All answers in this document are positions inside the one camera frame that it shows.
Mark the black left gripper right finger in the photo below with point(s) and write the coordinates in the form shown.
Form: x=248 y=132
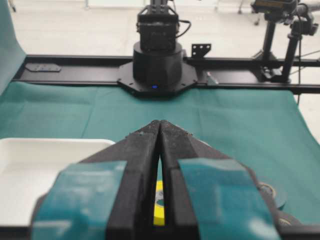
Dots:
x=209 y=195

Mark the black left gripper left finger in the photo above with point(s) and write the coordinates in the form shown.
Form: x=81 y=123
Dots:
x=106 y=196

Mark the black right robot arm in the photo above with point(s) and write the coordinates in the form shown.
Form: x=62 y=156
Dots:
x=157 y=68

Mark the yellow tape roll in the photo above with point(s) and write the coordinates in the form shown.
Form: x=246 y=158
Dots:
x=159 y=206

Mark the green tape roll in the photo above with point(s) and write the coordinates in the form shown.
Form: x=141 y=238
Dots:
x=275 y=190

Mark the white plastic case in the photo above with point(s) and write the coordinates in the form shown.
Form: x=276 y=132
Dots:
x=28 y=168

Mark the black tripod pole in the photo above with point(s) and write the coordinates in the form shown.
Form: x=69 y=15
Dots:
x=304 y=25

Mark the black aluminium rail frame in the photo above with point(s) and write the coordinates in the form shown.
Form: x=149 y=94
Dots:
x=198 y=71

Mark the black camera stand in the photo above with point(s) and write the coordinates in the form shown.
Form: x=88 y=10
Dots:
x=275 y=12

